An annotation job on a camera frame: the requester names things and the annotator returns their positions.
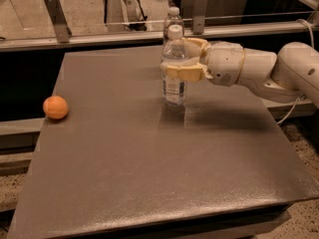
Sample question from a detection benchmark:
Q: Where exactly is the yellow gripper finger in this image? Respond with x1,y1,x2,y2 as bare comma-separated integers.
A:
182,38,211,58
160,62,207,82

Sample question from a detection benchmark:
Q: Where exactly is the right metal bracket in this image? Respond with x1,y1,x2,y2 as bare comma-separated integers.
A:
192,0,207,35

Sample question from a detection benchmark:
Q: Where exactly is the horizontal metal rail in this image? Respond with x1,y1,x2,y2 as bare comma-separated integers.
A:
0,21,308,52

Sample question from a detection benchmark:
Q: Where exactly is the clear red label bottle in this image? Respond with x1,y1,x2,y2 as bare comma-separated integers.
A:
163,7,184,42

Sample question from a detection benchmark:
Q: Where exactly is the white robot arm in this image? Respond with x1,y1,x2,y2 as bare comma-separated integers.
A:
160,38,319,108

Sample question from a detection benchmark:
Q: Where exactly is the blue label plastic bottle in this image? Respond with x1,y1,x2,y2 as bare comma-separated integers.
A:
160,25,188,106

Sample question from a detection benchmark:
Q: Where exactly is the metal bracket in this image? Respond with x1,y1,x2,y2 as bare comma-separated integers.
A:
192,0,207,35
44,0,72,43

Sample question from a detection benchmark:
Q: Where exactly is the orange fruit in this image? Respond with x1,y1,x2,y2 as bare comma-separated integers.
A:
43,96,69,120

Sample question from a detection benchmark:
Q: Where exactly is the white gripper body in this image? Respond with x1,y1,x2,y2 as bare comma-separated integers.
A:
204,42,245,87

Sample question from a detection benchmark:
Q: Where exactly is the left metal bracket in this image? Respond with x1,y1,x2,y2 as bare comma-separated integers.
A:
44,0,72,43

